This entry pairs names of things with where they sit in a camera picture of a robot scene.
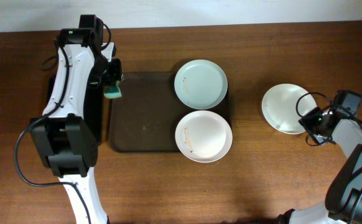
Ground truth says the green yellow sponge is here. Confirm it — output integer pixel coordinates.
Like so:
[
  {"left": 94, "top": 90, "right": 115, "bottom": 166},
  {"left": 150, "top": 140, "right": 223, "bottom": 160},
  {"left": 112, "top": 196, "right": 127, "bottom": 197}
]
[{"left": 103, "top": 81, "right": 122, "bottom": 100}]

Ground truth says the white plate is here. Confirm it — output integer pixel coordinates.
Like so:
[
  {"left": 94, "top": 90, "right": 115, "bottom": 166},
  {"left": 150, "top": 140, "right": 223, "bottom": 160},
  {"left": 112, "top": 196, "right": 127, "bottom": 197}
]
[
  {"left": 261, "top": 83, "right": 308, "bottom": 134},
  {"left": 174, "top": 110, "right": 233, "bottom": 163}
]

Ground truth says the pale blue plate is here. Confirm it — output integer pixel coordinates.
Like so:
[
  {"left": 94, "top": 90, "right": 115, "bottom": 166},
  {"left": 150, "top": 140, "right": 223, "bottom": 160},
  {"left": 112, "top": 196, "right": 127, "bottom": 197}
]
[{"left": 174, "top": 59, "right": 228, "bottom": 110}]

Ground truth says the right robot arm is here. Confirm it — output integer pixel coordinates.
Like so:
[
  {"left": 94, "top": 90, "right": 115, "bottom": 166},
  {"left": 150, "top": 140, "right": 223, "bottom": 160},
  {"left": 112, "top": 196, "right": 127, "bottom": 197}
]
[{"left": 275, "top": 90, "right": 362, "bottom": 224}]

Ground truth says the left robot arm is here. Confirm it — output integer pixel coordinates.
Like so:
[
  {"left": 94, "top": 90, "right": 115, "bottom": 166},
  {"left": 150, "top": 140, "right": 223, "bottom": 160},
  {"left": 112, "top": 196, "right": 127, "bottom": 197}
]
[{"left": 26, "top": 14, "right": 123, "bottom": 223}]

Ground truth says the black plastic tray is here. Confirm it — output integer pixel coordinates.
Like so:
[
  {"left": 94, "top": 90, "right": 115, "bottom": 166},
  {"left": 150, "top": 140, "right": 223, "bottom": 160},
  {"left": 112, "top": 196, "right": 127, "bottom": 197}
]
[{"left": 45, "top": 74, "right": 104, "bottom": 146}]

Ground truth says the brown serving tray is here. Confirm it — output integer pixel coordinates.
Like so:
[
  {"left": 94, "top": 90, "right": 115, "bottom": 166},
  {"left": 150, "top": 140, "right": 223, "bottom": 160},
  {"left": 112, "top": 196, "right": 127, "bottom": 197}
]
[{"left": 108, "top": 72, "right": 232, "bottom": 153}]

